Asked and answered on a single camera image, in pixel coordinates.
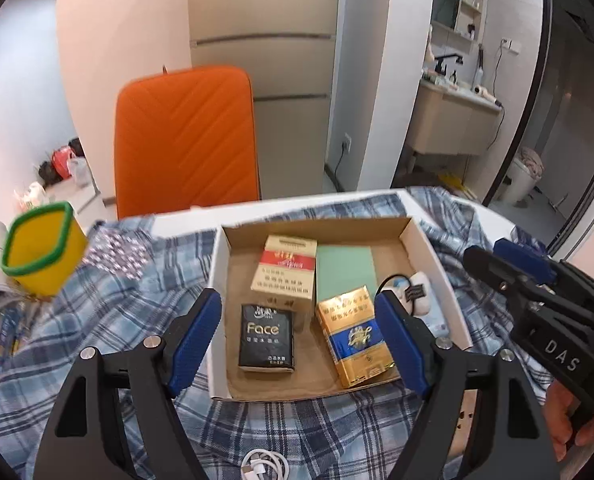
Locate black faucet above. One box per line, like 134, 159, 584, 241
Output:
433, 53, 464, 77

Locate light blue tissue pack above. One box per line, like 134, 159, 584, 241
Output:
428, 322, 451, 340

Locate white laundry bin with clothes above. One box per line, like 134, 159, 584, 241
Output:
494, 148, 544, 206

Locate bathroom vanity cabinet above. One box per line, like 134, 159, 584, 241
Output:
405, 79, 503, 156

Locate person's right hand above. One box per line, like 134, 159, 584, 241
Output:
543, 378, 594, 463

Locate blue plaid shirt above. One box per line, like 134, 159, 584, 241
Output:
0, 185, 563, 480

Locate black Face tissue pack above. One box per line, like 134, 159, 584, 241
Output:
239, 304, 295, 373

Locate white coiled usb cable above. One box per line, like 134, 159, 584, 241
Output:
239, 447, 292, 480

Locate white cardboard box tray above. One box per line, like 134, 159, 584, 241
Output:
207, 217, 472, 402

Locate white hair dryer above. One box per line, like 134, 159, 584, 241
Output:
473, 86, 503, 108

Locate patterned purple pouch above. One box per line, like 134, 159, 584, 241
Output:
82, 226, 151, 280

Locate yellow green-rimmed bin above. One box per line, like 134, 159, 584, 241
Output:
1, 202, 88, 297

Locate beige refrigerator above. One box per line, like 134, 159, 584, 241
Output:
189, 0, 338, 200

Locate tan round case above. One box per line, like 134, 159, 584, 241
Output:
448, 390, 477, 458

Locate red bag on floor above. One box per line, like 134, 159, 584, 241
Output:
38, 138, 85, 188

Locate green cloth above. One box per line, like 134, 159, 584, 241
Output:
315, 245, 377, 304

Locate mirror cabinet with shelves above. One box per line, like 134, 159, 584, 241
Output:
431, 0, 487, 50

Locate gold blue cigarette pack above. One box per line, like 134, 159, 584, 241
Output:
315, 287, 395, 388

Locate orange chair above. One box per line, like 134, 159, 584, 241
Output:
114, 66, 261, 219

